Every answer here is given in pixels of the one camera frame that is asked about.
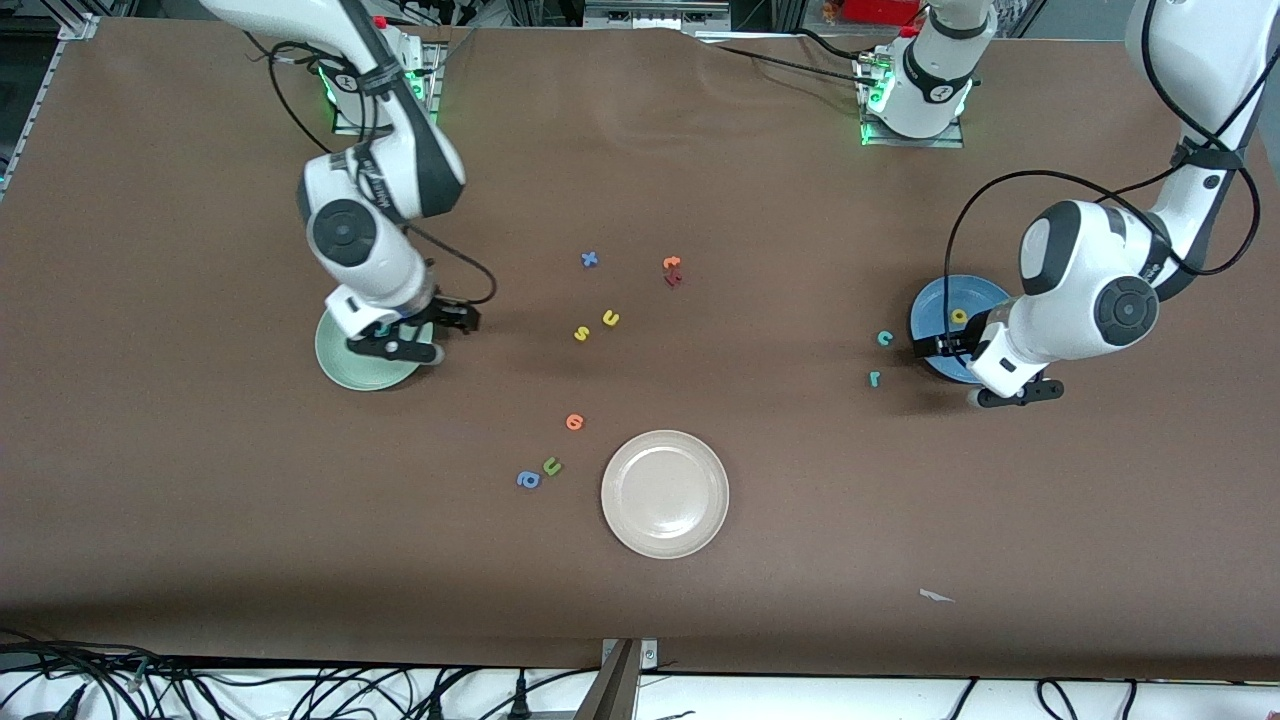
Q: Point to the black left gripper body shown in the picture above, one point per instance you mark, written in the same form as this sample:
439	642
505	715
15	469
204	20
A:
947	344

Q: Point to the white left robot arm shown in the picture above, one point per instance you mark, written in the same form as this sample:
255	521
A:
1070	260

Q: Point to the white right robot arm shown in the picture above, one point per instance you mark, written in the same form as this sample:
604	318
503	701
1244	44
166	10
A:
380	180

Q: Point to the blue round plate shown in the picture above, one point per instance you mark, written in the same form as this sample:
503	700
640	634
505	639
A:
935	300

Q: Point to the light green round plate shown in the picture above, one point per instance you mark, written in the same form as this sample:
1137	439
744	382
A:
370	375

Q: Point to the blue foam letter a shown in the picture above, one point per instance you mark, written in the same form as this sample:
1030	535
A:
533	484

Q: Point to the white paper scrap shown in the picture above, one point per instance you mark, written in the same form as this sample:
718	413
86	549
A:
935	596

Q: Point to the beige round plate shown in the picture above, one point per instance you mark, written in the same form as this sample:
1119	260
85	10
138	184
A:
665	494

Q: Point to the red box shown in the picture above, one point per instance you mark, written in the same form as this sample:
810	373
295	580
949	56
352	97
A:
880	10

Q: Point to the silver metal box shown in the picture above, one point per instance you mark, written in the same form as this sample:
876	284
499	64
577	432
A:
655	15

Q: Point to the black power plug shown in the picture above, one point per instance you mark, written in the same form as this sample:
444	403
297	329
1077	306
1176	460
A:
520	697
435	707

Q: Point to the grey metal beam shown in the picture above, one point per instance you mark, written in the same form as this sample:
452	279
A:
612	690

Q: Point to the black jack plug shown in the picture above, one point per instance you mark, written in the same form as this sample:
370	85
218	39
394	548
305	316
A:
65	705

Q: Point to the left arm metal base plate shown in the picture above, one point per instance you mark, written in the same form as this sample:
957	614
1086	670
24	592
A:
915	143

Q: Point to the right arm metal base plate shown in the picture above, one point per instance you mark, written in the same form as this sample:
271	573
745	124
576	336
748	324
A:
433	80

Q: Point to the silver metal table bracket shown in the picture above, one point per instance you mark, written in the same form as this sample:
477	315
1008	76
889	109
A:
648	652

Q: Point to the aluminium frame rail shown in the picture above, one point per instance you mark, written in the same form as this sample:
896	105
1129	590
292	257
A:
75	28

